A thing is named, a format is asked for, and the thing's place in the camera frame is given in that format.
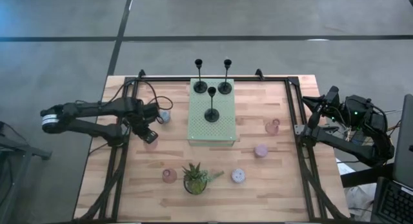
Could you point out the white plastic bag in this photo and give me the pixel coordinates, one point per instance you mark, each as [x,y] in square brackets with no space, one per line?
[358,198]

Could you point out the white floral candle tin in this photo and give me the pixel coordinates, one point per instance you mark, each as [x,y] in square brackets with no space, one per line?
[238,176]

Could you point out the green perforated metal riser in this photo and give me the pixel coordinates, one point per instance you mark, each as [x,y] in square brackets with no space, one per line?
[222,130]

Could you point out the black metal stand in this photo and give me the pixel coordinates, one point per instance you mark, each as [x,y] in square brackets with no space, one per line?
[29,151]

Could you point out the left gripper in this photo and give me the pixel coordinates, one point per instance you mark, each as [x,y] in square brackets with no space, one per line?
[145,127]

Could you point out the grey metal mounting plate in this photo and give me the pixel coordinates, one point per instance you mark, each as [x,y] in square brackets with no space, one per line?
[299,129]

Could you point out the tall black candlestick holder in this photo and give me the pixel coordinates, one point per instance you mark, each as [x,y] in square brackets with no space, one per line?
[200,87]
[225,87]
[211,115]

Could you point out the pink ribbed glass candle holder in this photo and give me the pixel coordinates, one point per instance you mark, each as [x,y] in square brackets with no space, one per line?
[272,128]
[169,176]
[151,146]

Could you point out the black keyboard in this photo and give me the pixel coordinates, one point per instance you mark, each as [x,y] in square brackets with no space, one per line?
[405,143]

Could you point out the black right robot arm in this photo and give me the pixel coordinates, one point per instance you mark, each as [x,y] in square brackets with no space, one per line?
[342,143]

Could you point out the succulent plant in black bowl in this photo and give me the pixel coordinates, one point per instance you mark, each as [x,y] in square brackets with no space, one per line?
[195,185]

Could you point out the black aluminium table frame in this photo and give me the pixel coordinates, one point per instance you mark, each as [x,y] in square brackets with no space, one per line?
[161,79]

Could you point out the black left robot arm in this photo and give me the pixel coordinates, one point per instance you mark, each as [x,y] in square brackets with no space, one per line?
[84,109]

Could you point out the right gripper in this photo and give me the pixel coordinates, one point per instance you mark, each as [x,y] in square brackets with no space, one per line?
[334,111]

